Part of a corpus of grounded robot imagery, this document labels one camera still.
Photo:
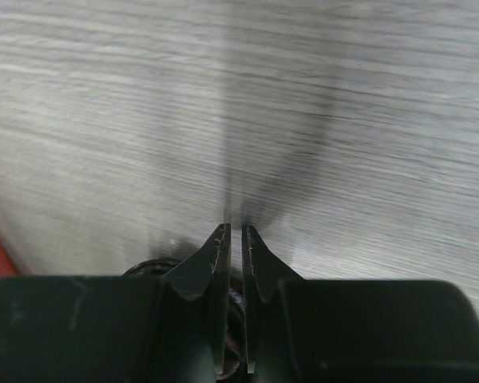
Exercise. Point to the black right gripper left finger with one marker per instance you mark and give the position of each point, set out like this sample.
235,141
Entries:
136,328

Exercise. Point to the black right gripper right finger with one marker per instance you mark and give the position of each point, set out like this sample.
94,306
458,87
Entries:
331,330

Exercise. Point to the brown blue-flowered tie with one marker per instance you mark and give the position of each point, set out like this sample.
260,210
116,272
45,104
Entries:
234,354

